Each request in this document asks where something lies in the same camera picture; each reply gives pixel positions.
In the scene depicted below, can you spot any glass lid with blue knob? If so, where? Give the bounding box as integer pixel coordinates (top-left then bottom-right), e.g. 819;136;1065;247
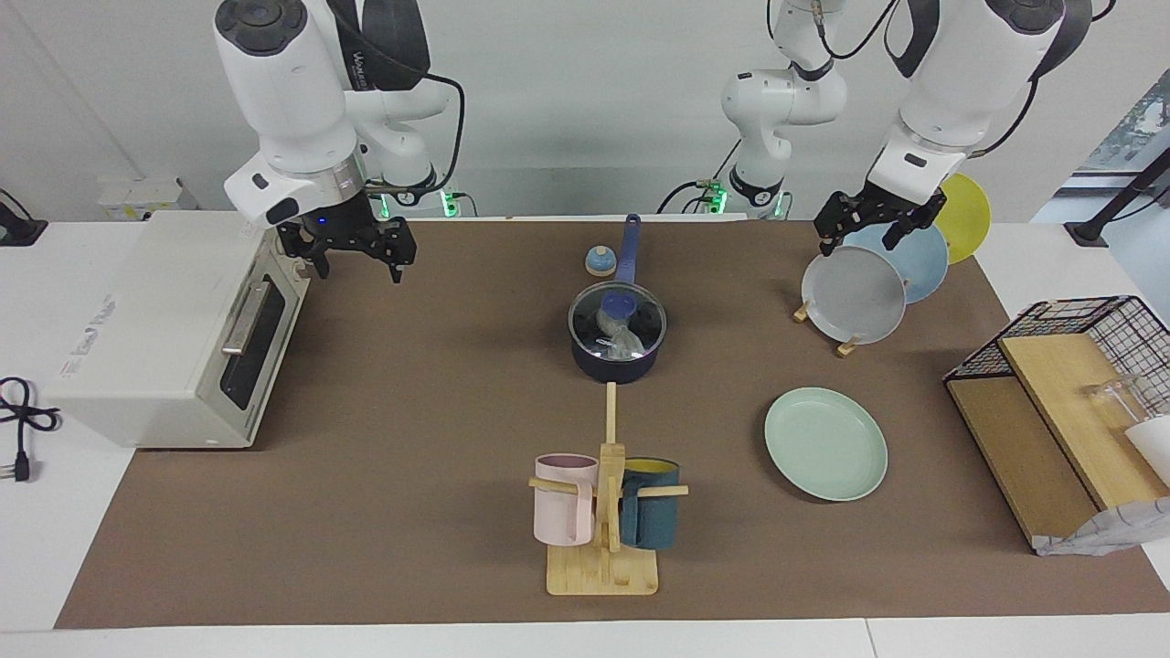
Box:
569;281;667;360

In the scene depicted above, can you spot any light blue plate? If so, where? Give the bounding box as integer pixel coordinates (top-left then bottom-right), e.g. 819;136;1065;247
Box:
846;224;950;304

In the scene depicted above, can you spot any grey plate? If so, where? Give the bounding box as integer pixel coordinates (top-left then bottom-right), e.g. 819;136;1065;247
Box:
801;246;908;345

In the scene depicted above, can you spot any yellow plate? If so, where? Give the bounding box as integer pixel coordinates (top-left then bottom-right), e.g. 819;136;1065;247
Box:
934;174;992;266

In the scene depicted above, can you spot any wooden plate rack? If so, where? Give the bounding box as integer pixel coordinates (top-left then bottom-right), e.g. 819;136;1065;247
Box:
793;297;862;357

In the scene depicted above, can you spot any mint green plate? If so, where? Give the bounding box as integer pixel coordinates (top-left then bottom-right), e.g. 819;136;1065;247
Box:
764;387;889;503

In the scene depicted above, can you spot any white box behind oven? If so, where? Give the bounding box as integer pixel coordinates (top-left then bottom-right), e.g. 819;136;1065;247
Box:
98;178;197;222

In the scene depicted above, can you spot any white toaster oven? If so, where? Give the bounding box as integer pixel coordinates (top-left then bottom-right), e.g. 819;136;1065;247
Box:
41;212;312;451

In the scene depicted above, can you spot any black angled stand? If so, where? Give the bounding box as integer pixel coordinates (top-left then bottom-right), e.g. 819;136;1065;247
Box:
1065;146;1170;248

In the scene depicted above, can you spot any dark blue saucepan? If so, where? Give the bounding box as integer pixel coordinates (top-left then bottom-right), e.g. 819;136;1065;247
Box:
568;214;667;385

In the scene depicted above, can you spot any brown wooden shelf board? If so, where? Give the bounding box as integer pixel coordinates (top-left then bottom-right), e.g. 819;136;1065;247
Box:
947;377;1098;549

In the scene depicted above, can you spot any brown table mat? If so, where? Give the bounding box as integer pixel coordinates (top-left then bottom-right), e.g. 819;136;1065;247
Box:
53;219;1170;630

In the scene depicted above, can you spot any clear glass cup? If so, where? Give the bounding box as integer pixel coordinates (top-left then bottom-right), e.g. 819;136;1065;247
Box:
1083;375;1148;430

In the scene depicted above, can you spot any pink mug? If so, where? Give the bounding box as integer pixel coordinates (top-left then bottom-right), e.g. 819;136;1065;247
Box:
534;453;600;547

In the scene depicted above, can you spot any dark teal mug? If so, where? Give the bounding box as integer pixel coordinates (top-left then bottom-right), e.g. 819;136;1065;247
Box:
619;457;681;550

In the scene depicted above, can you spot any white cup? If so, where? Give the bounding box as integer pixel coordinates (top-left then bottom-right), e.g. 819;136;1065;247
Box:
1124;416;1170;485

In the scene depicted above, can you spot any grey patterned cloth bag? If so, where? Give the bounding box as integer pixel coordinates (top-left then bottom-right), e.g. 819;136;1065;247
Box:
1035;498;1170;557

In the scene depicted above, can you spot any wooden mug tree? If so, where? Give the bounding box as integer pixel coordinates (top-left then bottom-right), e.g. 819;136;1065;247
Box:
528;382;689;597

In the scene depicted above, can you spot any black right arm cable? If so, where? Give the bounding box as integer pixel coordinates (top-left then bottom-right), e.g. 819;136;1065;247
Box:
364;71;465;197

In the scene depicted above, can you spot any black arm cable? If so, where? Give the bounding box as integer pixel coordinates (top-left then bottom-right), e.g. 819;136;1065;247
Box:
971;0;1116;158
364;71;465;197

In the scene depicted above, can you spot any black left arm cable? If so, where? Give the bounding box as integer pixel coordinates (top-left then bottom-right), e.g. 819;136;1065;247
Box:
971;0;1116;158

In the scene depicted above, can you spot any black wire basket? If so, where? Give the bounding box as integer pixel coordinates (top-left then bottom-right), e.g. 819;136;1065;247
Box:
943;295;1170;417

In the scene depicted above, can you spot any wire and wood rack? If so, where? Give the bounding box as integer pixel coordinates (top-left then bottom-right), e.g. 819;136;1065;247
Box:
998;334;1170;511

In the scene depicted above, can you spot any black clamp mount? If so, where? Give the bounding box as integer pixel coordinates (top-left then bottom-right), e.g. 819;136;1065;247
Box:
0;189;48;248

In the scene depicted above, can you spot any black power cable with plug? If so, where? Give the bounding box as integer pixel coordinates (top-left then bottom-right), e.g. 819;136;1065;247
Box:
0;377;61;483

